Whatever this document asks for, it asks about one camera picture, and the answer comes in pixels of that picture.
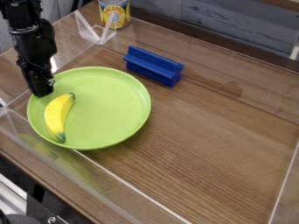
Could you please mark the yellow toy banana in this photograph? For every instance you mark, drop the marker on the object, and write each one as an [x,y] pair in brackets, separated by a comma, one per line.
[56,116]

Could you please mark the yellow labelled tin can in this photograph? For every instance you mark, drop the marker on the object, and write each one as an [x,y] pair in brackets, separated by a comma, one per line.
[116,9]

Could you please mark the clear acrylic enclosure wall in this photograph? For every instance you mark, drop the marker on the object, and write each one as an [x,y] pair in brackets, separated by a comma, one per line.
[216,158]

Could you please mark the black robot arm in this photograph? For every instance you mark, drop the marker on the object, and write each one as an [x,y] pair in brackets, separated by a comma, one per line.
[22,14]

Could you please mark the blue plastic block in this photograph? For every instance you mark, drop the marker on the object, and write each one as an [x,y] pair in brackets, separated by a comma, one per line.
[154,65]

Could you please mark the clear acrylic corner bracket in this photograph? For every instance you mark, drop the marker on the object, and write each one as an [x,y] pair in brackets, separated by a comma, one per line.
[96,33]

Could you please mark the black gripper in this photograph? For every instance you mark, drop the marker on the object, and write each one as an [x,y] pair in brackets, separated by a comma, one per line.
[36,45]

